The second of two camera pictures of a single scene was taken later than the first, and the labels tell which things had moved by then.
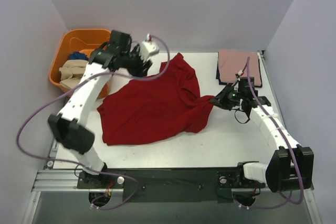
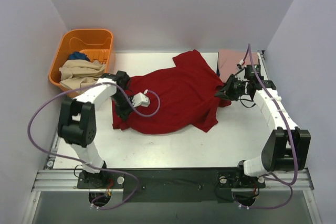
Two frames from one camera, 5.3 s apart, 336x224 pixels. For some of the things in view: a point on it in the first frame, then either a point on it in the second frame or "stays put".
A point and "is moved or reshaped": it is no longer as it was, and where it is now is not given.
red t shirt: x=140 y=110 is moved or reshaped
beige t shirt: x=71 y=72 stays put
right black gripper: x=223 y=99 to x=229 y=88
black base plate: x=176 y=184 stays put
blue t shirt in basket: x=77 y=55 stays put
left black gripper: x=140 y=64 to x=123 y=110
